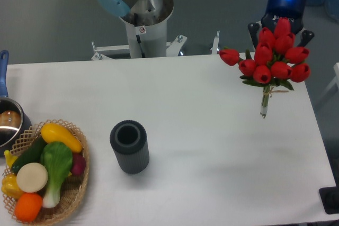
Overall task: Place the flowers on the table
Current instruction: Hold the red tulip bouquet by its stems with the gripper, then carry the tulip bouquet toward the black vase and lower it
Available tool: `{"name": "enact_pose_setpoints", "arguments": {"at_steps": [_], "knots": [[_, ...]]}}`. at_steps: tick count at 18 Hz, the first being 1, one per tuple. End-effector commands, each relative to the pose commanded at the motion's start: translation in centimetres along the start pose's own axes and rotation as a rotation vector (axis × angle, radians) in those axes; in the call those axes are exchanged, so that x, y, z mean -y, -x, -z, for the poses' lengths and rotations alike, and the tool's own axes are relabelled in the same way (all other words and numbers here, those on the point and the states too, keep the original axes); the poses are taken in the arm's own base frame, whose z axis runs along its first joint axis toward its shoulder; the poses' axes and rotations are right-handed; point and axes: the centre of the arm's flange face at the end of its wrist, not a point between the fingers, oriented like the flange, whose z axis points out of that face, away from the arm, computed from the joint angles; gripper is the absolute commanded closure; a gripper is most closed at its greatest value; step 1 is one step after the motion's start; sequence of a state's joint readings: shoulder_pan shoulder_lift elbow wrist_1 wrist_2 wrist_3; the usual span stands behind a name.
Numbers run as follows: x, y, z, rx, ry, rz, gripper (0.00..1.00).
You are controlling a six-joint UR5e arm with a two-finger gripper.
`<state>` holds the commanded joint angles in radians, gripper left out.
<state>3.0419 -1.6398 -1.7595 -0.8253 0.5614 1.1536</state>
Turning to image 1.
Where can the green bok choy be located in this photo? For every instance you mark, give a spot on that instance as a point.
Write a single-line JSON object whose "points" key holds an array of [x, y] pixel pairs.
{"points": [[57, 158]]}

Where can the blue handled steel pot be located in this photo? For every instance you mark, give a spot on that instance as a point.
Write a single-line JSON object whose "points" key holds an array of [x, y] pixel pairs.
{"points": [[14, 121]]}

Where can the yellow bell pepper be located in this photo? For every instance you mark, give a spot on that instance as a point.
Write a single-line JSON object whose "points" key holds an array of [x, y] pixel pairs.
{"points": [[10, 187]]}

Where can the dark grey ribbed vase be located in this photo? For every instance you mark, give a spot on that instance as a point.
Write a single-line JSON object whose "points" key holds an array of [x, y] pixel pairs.
{"points": [[128, 140]]}

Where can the black device at table edge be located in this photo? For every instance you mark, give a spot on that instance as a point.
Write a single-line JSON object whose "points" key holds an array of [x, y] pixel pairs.
{"points": [[329, 198]]}

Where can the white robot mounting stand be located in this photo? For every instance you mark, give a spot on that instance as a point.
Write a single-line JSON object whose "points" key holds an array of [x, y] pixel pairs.
{"points": [[144, 41]]}

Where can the round beige bread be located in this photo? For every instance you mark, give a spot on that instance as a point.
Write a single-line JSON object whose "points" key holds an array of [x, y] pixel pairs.
{"points": [[32, 177]]}

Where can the orange fruit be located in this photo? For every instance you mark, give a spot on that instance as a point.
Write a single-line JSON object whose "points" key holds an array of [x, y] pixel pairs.
{"points": [[28, 207]]}

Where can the green cucumber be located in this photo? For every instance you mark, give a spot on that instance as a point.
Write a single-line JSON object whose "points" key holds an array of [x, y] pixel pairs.
{"points": [[30, 155]]}

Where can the woven wicker basket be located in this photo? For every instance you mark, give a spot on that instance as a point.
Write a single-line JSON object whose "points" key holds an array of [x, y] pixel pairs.
{"points": [[73, 188]]}

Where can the red tulip bouquet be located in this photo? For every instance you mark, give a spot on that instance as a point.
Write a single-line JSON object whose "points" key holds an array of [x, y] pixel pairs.
{"points": [[276, 62]]}

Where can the yellow squash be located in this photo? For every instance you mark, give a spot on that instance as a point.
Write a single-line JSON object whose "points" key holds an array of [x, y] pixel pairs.
{"points": [[53, 132]]}

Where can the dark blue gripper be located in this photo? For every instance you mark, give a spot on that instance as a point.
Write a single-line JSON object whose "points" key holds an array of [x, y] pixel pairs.
{"points": [[293, 10]]}

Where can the yellow banana tip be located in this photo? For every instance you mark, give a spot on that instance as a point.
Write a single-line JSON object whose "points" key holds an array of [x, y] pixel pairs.
{"points": [[9, 158]]}

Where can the white furniture frame right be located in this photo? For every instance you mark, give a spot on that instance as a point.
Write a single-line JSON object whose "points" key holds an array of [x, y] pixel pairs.
{"points": [[329, 91]]}

